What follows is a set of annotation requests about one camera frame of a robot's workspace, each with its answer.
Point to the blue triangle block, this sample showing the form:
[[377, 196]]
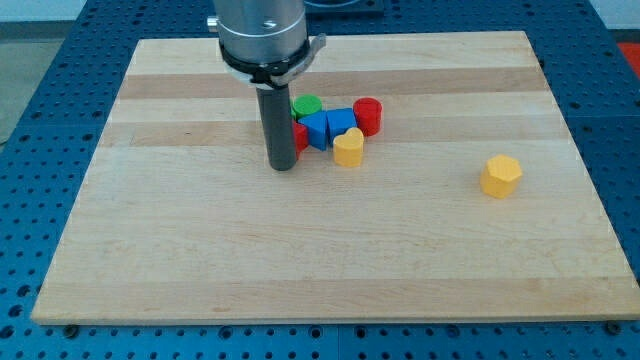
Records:
[[317, 128]]

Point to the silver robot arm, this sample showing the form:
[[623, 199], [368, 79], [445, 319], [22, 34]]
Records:
[[264, 43]]

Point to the red block behind rod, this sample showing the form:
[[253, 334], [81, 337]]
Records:
[[301, 137]]

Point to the yellow heart block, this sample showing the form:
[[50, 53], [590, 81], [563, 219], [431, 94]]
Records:
[[348, 148]]

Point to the yellow hexagon block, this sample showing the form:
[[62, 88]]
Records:
[[500, 176]]

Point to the green cylinder block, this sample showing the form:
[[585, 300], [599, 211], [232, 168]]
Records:
[[305, 105]]

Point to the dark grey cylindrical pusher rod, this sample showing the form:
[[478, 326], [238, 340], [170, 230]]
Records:
[[277, 123]]

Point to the blue cube block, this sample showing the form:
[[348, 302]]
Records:
[[339, 121]]

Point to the red cylinder block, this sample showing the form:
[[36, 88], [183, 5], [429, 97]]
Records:
[[368, 114]]

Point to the light wooden board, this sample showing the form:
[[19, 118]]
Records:
[[180, 220]]

